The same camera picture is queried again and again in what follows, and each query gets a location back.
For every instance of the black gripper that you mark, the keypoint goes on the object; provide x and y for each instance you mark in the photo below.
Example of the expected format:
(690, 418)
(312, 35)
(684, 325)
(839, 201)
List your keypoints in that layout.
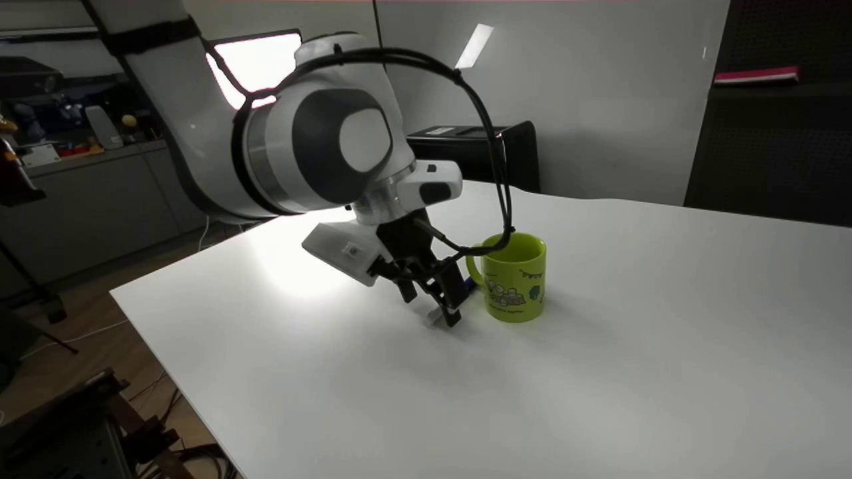
(410, 241)

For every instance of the green mug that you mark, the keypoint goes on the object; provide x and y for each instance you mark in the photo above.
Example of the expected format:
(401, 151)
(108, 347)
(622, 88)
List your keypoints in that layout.
(519, 284)

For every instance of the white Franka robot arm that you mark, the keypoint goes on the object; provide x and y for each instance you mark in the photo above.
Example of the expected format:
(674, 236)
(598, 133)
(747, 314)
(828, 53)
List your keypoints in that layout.
(293, 143)

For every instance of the black low cabinet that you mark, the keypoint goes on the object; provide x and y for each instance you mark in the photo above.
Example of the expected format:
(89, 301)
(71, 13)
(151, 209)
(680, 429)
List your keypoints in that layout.
(443, 147)

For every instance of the bright LED light panel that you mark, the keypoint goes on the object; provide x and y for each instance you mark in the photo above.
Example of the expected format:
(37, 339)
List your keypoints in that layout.
(266, 61)

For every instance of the grey counter cabinet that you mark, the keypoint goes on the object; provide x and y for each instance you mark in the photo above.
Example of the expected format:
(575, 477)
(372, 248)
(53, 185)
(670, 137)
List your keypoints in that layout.
(89, 209)

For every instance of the white bottle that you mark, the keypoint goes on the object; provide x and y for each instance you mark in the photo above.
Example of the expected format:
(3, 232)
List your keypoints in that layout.
(103, 125)

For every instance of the dark shelf unit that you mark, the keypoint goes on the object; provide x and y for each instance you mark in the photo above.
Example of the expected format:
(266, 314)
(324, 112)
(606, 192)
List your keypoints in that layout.
(772, 151)

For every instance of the pink book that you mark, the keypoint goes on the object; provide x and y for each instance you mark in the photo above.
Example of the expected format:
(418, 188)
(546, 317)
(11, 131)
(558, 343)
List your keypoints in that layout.
(754, 76)

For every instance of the black tripod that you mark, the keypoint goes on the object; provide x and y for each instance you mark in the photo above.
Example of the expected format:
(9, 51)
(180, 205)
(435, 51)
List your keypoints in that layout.
(21, 189)

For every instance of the grey overhead shelf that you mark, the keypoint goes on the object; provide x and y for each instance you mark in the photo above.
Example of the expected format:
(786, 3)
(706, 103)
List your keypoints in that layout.
(44, 16)

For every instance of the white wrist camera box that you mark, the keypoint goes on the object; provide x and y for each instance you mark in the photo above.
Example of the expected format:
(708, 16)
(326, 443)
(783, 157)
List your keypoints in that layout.
(342, 250)

